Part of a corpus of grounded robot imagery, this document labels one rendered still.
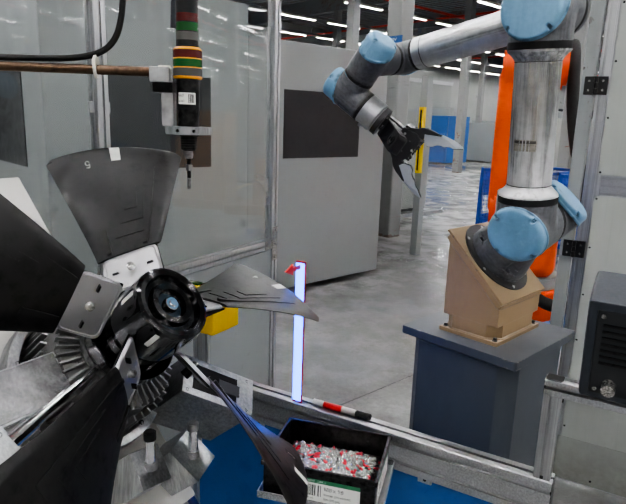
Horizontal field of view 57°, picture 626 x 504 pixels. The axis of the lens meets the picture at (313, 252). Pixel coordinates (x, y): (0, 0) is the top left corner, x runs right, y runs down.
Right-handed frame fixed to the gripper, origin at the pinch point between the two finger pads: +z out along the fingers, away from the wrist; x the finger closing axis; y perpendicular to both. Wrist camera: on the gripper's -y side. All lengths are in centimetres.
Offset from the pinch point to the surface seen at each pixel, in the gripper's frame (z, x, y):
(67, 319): -27, 33, -78
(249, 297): -12, 29, -50
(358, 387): 47, 153, 151
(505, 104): 5, -4, 342
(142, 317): -19, 26, -75
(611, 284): 32, -12, -37
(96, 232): -37, 31, -63
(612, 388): 43, 0, -43
